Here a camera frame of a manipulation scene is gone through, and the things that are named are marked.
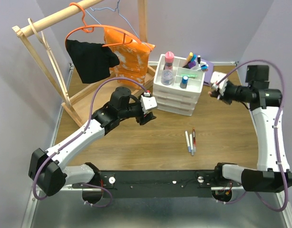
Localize light blue marker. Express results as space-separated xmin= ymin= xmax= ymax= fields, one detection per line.
xmin=198 ymin=67 xmax=208 ymax=71

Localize green highlighter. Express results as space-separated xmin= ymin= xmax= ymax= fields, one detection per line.
xmin=181 ymin=74 xmax=198 ymax=78

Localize blue grey stamp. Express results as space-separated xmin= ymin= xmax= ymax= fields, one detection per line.
xmin=180 ymin=75 xmax=189 ymax=89

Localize black purple highlighter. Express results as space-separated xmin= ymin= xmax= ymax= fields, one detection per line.
xmin=183 ymin=61 xmax=196 ymax=69

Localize black tip white pen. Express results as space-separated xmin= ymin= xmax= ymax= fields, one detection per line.
xmin=197 ymin=55 xmax=201 ymax=68

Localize black blue highlighter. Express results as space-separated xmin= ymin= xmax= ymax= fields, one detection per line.
xmin=190 ymin=54 xmax=197 ymax=63

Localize orange pink highlighter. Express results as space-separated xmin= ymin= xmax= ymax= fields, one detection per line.
xmin=183 ymin=52 xmax=194 ymax=66

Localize lavender cap marker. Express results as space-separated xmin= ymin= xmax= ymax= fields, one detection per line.
xmin=185 ymin=131 xmax=191 ymax=153

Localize paper clip jar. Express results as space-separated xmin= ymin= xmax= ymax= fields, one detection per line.
xmin=161 ymin=69 xmax=174 ymax=86

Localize red orange pen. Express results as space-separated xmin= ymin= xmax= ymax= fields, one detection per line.
xmin=193 ymin=128 xmax=196 ymax=153

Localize pink capped tube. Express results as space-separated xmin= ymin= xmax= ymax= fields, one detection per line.
xmin=163 ymin=51 xmax=174 ymax=71

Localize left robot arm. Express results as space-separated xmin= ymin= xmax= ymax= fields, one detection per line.
xmin=28 ymin=86 xmax=157 ymax=196

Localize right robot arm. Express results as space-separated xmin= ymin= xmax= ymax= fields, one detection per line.
xmin=210 ymin=65 xmax=292 ymax=193

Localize purple cloth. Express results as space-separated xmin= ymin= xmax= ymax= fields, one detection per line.
xmin=202 ymin=59 xmax=214 ymax=86

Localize white drawer organizer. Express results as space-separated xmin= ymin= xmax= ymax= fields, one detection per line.
xmin=153 ymin=54 xmax=205 ymax=116

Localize orange bleached shorts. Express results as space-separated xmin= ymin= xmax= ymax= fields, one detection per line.
xmin=104 ymin=28 xmax=156 ymax=85

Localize black garment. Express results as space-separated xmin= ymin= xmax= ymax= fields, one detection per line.
xmin=65 ymin=39 xmax=120 ymax=84

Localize orange plastic hanger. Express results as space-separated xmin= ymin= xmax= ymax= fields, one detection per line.
xmin=64 ymin=1 xmax=143 ymax=52

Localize wooden hanger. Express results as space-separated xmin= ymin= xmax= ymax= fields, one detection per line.
xmin=28 ymin=18 xmax=70 ymax=105

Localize wooden clothes rack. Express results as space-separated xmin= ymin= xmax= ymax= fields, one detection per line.
xmin=12 ymin=0 xmax=148 ymax=127

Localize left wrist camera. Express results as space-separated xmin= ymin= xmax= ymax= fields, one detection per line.
xmin=140 ymin=95 xmax=157 ymax=114

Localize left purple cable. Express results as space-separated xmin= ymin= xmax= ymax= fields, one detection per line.
xmin=32 ymin=77 xmax=151 ymax=208

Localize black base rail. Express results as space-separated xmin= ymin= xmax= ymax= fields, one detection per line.
xmin=81 ymin=170 xmax=242 ymax=199

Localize blue wire hanger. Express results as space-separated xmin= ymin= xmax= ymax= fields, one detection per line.
xmin=85 ymin=0 xmax=151 ymax=49

